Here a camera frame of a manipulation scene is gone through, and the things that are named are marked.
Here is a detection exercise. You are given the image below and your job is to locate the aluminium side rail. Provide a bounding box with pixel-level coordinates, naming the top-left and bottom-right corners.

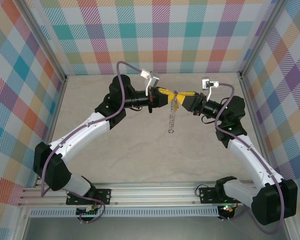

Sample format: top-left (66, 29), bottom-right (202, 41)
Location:
top-left (32, 76), bottom-right (69, 188)
top-left (238, 72), bottom-right (288, 188)

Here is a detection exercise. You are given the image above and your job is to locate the small electronics board with LEDs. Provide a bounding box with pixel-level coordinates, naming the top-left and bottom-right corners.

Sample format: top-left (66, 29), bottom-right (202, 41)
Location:
top-left (219, 204), bottom-right (235, 214)

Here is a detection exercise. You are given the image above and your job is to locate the silver metal chain keyring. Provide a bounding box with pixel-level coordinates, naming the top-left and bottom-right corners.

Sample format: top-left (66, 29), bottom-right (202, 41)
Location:
top-left (167, 89), bottom-right (180, 134)

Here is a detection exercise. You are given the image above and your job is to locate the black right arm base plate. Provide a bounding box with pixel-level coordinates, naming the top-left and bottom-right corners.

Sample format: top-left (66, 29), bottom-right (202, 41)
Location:
top-left (199, 186), bottom-right (243, 205)

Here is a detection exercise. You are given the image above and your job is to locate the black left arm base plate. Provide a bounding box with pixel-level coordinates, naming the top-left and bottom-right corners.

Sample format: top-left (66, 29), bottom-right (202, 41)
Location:
top-left (65, 188), bottom-right (113, 206)

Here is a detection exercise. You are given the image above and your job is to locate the grey metal panel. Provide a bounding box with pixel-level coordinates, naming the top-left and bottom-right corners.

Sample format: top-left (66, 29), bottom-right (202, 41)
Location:
top-left (23, 216), bottom-right (291, 240)

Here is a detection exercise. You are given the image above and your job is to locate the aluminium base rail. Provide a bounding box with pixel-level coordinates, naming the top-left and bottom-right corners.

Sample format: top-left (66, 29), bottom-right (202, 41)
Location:
top-left (16, 181), bottom-right (291, 208)

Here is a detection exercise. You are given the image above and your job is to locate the white slotted cable duct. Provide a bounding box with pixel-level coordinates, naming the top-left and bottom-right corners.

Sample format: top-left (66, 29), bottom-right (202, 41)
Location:
top-left (29, 206), bottom-right (220, 218)

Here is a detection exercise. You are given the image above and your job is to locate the aluminium corner post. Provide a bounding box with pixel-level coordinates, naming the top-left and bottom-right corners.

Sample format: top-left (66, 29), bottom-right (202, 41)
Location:
top-left (19, 0), bottom-right (69, 81)
top-left (238, 0), bottom-right (288, 80)

